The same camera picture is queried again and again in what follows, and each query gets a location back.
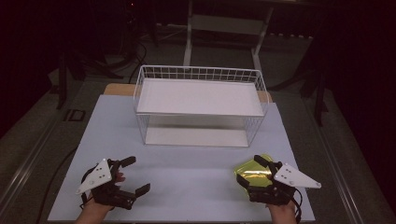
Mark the person's left hand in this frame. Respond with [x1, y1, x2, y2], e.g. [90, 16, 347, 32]
[74, 172, 126, 224]

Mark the yellow-green shiny packet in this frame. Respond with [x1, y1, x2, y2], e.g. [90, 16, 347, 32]
[233, 152, 276, 200]

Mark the metal floor rail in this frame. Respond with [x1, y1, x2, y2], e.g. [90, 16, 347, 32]
[306, 99, 366, 224]
[0, 118, 64, 216]

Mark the black floor cable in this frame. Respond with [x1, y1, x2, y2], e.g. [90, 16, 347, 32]
[35, 146, 78, 224]

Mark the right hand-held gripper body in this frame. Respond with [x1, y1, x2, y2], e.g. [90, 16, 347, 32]
[247, 161, 322, 206]

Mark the white metal table frame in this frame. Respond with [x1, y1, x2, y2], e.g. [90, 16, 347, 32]
[182, 0, 276, 73]

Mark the person's right hand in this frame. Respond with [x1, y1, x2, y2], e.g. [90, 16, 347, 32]
[266, 200, 298, 224]

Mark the white wire basket shelf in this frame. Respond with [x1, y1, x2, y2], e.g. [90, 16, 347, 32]
[133, 64, 271, 149]

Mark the bundle of black cables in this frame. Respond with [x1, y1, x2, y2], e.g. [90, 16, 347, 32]
[92, 36, 149, 84]

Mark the black metal stand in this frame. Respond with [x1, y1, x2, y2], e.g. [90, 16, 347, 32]
[298, 31, 330, 127]
[55, 46, 87, 110]

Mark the black rectangular floor plate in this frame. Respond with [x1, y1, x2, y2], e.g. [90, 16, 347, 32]
[63, 108, 87, 122]

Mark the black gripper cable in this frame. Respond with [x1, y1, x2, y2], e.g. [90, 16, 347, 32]
[79, 165, 98, 210]
[291, 188, 304, 224]

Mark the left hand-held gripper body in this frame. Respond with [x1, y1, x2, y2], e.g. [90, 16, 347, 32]
[75, 158, 137, 211]

